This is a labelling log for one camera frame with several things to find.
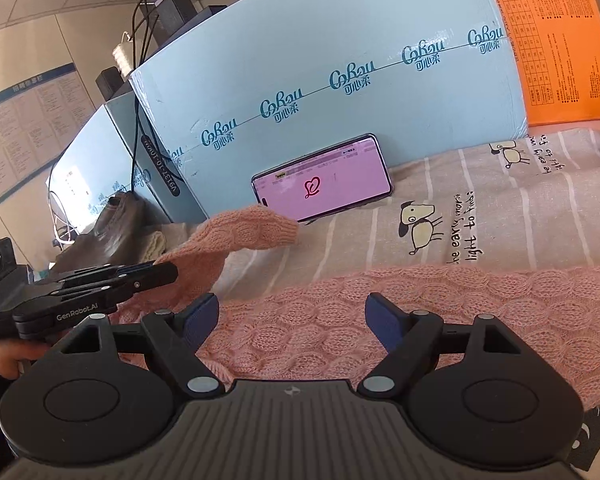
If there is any black power cable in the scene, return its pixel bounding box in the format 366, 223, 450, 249
127, 0, 157, 196

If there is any dark brown garment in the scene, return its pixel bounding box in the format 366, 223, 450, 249
55, 195, 173, 275

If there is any pink knit sweater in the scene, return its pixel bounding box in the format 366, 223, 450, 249
115, 205, 600, 411

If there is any cartoon printed quilt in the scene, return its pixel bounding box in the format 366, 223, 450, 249
160, 125, 600, 480

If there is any smartphone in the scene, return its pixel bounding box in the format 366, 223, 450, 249
251, 133, 393, 223

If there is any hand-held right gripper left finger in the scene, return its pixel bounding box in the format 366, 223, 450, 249
55, 292, 226, 402

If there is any white cord spool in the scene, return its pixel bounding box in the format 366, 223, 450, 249
112, 31, 137, 70

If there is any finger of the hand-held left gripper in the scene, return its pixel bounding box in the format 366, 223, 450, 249
34, 261, 179, 306
55, 261, 157, 284

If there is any orange cardboard box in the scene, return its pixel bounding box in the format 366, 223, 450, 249
477, 0, 600, 128

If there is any small black speaker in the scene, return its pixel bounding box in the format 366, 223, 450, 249
96, 66, 132, 101

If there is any black power adapter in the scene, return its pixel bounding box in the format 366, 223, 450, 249
139, 0, 199, 37

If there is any beige knit garment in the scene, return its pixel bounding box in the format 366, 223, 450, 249
146, 230, 170, 257

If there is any large light blue carton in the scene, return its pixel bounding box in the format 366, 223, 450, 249
129, 0, 530, 223

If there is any wall notice board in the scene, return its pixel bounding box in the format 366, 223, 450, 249
0, 62, 99, 207

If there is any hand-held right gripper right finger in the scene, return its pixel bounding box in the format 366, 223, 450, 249
357, 292, 531, 402

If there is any person's left hand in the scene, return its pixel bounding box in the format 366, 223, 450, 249
0, 339, 49, 379

